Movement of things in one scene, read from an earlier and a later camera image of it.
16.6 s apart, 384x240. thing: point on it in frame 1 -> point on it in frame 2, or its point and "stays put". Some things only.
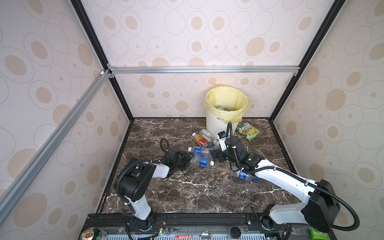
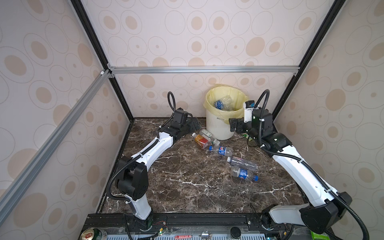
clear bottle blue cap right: [242, 174] stays put
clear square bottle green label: [209, 135] stays put
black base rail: [194, 223] stays put
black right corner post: [334, 9] stays put
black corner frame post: [87, 23] stays put
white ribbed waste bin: [215, 125] stays put
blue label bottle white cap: [198, 150] -> [225, 103]
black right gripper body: [226, 156] -> [247, 128]
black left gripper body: [181, 163] -> [188, 128]
